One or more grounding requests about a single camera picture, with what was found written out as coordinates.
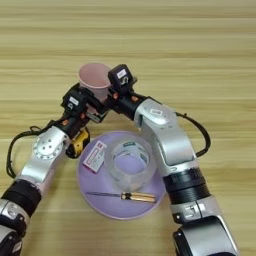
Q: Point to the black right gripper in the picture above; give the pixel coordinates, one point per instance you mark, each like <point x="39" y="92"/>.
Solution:
<point x="128" y="103"/>

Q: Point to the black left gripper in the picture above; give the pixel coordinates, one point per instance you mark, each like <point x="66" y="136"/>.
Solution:
<point x="75" y="121"/>

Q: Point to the pink plastic cup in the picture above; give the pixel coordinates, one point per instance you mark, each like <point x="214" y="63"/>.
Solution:
<point x="93" y="76"/>

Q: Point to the yellow black tape measure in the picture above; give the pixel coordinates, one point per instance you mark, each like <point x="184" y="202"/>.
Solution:
<point x="80" y="143"/>

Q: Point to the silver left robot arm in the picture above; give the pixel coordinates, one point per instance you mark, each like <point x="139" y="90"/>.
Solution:
<point x="43" y="153"/>

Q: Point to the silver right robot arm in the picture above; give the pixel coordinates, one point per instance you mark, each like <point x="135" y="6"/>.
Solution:
<point x="173" y="140"/>

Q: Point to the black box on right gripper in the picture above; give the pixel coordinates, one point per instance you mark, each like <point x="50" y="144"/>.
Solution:
<point x="120" y="78"/>

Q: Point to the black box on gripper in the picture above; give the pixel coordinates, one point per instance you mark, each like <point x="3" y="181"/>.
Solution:
<point x="74" y="99"/>
<point x="120" y="78"/>

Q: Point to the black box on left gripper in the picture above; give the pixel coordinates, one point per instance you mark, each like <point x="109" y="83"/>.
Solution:
<point x="74" y="99"/>

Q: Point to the small pink white box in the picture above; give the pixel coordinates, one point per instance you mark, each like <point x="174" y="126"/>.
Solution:
<point x="95" y="156"/>

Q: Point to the clear adhesive tape roll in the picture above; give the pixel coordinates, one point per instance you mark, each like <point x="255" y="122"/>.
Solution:
<point x="115" y="173"/>

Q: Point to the purple round plate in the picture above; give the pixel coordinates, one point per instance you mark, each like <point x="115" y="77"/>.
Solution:
<point x="113" y="206"/>

